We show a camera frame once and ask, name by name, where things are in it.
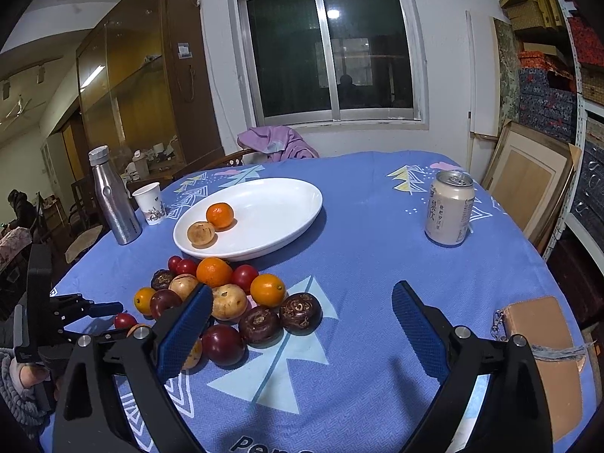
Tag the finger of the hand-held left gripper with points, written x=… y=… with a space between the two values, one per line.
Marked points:
x=111 y=336
x=104 y=310

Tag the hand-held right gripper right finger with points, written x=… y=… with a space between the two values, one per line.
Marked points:
x=420 y=335

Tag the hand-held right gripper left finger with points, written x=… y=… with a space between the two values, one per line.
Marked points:
x=184 y=330

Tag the small orange citrus fruit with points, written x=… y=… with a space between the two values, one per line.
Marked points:
x=194 y=355
x=267 y=289
x=143 y=299

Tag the dark purple round fruit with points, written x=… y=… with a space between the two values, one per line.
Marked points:
x=224 y=345
x=164 y=303

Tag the tan round fruit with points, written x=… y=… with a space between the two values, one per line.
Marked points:
x=201 y=233
x=230 y=302
x=182 y=286

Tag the water chestnut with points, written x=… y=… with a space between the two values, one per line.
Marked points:
x=300 y=313
x=162 y=279
x=259 y=326

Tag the tangerine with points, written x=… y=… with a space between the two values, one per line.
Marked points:
x=220 y=214
x=214 y=272

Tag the large red cherry tomato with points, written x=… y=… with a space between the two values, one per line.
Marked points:
x=244 y=277

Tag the white oval plate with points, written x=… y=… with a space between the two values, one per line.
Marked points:
x=264 y=207

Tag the person's left forearm grey sleeve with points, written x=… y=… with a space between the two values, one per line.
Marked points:
x=19 y=406

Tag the person's left hand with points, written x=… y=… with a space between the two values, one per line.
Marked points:
x=29 y=376

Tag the patterned pink cloth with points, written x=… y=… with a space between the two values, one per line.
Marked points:
x=12 y=245

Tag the cushioned stool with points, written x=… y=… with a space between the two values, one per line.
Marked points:
x=84 y=243

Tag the blue printed tablecloth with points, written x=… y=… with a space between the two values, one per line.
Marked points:
x=358 y=283

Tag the silver metal bottle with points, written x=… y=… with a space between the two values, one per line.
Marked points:
x=113 y=198

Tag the white paper cup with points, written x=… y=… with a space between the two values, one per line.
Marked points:
x=149 y=204

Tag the brown leather wallet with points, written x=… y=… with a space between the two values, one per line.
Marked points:
x=542 y=354

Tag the beige drink can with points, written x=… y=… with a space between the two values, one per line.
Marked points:
x=449 y=210

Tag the wooden chair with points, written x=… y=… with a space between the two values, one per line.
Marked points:
x=222 y=160

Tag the purple garment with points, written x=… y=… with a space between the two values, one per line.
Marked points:
x=278 y=144

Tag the wooden glass cabinet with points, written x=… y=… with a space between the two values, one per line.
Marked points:
x=141 y=80

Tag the paper label on cabinet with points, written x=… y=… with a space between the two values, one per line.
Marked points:
x=185 y=50

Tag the marble pattern board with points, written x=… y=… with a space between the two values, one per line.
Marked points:
x=507 y=75

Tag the shelf with stacked boxes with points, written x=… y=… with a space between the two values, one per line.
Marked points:
x=566 y=71

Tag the sliding glass window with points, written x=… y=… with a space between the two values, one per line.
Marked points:
x=325 y=47

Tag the wooden picture frame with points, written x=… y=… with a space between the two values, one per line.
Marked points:
x=531 y=174

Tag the white wall conduit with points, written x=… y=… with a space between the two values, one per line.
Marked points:
x=470 y=89

